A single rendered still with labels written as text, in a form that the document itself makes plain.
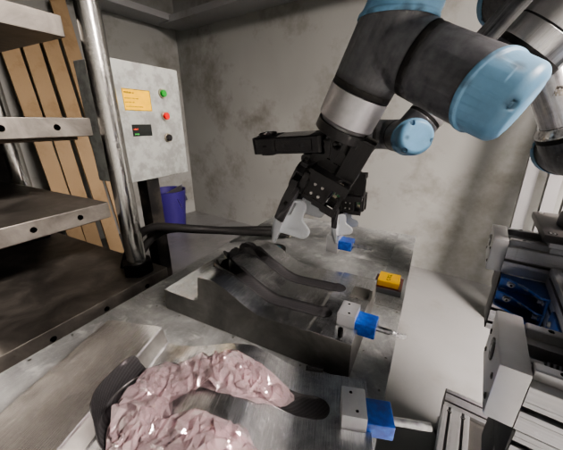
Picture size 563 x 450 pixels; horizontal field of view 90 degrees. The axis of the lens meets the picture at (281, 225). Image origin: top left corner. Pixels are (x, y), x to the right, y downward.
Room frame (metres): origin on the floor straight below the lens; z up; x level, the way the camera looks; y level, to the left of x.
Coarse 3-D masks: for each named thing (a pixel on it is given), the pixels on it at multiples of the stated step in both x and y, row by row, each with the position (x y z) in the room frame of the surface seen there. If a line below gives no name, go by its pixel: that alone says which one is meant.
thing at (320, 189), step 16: (320, 128) 0.39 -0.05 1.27; (336, 144) 0.40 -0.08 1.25; (352, 144) 0.37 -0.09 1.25; (368, 144) 0.37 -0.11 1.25; (304, 160) 0.41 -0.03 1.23; (320, 160) 0.40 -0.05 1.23; (336, 160) 0.40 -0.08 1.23; (352, 160) 0.38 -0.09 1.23; (304, 176) 0.40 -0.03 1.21; (320, 176) 0.39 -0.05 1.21; (336, 176) 0.40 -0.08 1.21; (352, 176) 0.39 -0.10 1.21; (304, 192) 0.42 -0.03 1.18; (320, 192) 0.40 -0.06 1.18; (336, 192) 0.38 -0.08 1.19; (320, 208) 0.40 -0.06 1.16; (336, 208) 0.38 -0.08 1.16
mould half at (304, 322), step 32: (288, 256) 0.75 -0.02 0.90; (192, 288) 0.65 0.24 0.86; (224, 288) 0.55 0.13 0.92; (288, 288) 0.61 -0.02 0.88; (320, 288) 0.61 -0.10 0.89; (352, 288) 0.60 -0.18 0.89; (224, 320) 0.55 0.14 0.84; (256, 320) 0.51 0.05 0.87; (288, 320) 0.49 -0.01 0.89; (320, 320) 0.49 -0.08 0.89; (288, 352) 0.48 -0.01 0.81; (320, 352) 0.44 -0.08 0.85; (352, 352) 0.43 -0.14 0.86
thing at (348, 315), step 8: (344, 304) 0.50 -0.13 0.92; (352, 304) 0.50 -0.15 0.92; (360, 304) 0.50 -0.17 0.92; (344, 312) 0.47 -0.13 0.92; (352, 312) 0.47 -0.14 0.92; (360, 312) 0.49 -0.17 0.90; (344, 320) 0.47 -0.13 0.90; (352, 320) 0.46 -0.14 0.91; (360, 320) 0.47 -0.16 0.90; (368, 320) 0.47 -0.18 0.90; (376, 320) 0.47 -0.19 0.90; (352, 328) 0.46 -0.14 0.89; (360, 328) 0.46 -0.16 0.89; (368, 328) 0.45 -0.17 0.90; (376, 328) 0.46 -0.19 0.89; (384, 328) 0.45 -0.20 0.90; (368, 336) 0.45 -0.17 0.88; (400, 336) 0.44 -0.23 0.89
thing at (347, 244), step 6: (330, 234) 0.80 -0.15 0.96; (330, 240) 0.79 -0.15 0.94; (342, 240) 0.78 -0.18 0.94; (348, 240) 0.78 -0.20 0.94; (354, 240) 0.79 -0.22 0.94; (330, 246) 0.78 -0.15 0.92; (336, 246) 0.78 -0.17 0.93; (342, 246) 0.77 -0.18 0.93; (348, 246) 0.76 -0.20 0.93; (354, 246) 0.77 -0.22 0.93; (360, 246) 0.76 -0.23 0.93; (366, 246) 0.76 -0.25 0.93; (336, 252) 0.78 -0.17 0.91
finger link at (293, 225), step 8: (296, 200) 0.41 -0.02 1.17; (296, 208) 0.41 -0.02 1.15; (304, 208) 0.41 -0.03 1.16; (288, 216) 0.42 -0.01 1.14; (296, 216) 0.41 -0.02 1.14; (280, 224) 0.41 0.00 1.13; (288, 224) 0.42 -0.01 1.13; (296, 224) 0.41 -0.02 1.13; (304, 224) 0.41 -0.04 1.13; (272, 232) 0.43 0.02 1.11; (280, 232) 0.42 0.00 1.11; (288, 232) 0.42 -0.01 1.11; (296, 232) 0.41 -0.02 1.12; (304, 232) 0.41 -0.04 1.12; (272, 240) 0.44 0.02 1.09
